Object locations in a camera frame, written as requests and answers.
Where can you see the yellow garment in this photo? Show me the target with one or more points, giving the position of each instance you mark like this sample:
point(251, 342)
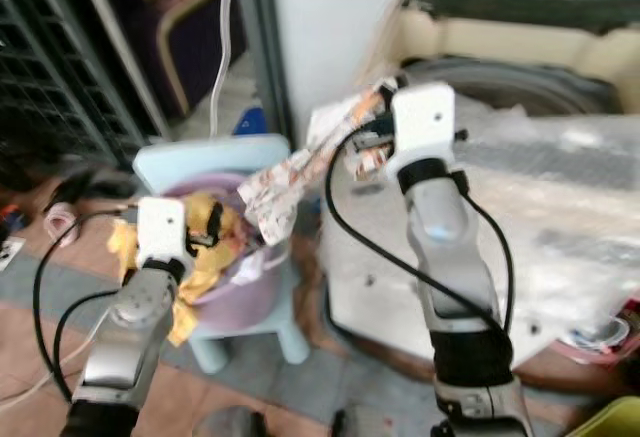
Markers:
point(125, 247)

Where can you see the white orange patterned garment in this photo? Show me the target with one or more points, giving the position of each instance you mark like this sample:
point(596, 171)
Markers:
point(290, 187)

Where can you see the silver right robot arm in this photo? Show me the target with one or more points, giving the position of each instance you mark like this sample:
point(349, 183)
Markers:
point(455, 267)

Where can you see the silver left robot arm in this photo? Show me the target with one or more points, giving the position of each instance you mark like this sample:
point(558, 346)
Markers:
point(120, 367)

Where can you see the white washing machine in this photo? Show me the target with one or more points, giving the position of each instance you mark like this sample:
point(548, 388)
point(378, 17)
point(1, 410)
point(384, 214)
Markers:
point(380, 287)

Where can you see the purple plastic basin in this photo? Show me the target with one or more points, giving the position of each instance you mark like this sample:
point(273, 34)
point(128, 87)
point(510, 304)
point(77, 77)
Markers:
point(240, 282)

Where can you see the light blue plastic stool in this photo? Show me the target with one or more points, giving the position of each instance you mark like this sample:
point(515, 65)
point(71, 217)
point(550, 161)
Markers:
point(175, 162)

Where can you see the blue plastic container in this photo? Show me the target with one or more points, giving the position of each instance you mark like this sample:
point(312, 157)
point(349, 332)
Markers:
point(250, 123)

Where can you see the black shoe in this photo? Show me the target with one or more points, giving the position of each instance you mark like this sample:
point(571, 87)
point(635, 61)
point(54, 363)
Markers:
point(100, 189)

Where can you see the pink slipper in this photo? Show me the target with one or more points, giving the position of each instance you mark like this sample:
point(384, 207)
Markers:
point(62, 225)

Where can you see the purple armchair with beige trim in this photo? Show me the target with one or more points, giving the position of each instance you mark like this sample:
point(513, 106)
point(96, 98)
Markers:
point(200, 47)

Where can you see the clear plastic cover sheet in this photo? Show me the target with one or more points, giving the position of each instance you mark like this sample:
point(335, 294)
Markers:
point(560, 187)

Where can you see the white paper card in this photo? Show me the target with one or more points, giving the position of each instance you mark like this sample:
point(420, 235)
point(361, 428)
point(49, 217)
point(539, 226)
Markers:
point(10, 251)

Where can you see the black metal grille gate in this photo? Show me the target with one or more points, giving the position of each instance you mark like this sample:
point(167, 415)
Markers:
point(50, 57)

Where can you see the yellow green plastic bin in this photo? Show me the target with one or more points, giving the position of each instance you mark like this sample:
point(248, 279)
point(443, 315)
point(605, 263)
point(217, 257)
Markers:
point(610, 419)

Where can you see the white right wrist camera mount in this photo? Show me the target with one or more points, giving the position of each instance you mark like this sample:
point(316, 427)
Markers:
point(422, 117)

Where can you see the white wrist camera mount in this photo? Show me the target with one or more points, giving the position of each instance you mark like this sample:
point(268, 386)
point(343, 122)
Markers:
point(422, 117)
point(162, 227)

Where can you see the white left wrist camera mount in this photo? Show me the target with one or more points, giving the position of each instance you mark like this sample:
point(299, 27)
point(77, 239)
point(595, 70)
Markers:
point(162, 227)

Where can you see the grey metal door frame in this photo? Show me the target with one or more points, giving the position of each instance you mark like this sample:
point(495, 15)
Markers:
point(263, 47)

